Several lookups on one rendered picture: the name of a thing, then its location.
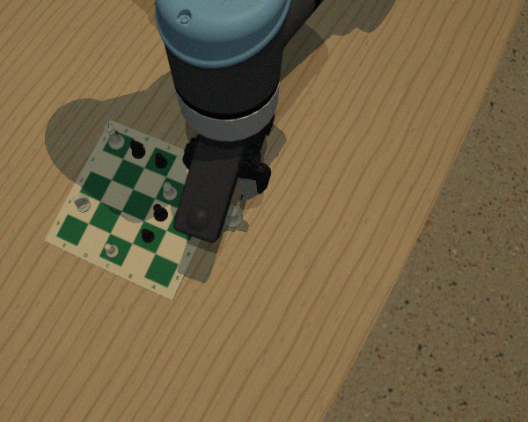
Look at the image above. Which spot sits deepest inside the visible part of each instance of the chessboard with green and cream squares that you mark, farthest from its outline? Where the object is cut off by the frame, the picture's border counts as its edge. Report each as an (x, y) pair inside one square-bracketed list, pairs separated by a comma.
[(122, 191)]

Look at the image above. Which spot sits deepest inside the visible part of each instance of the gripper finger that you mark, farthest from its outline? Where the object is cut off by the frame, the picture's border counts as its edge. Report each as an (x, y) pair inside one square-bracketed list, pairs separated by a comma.
[(186, 158), (253, 186)]

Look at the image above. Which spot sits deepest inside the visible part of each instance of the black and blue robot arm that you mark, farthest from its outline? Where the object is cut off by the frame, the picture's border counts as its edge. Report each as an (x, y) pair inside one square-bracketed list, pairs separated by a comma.
[(225, 58)]

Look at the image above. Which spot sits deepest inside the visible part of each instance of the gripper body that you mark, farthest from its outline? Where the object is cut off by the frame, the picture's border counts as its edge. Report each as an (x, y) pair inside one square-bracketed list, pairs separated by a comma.
[(252, 156)]

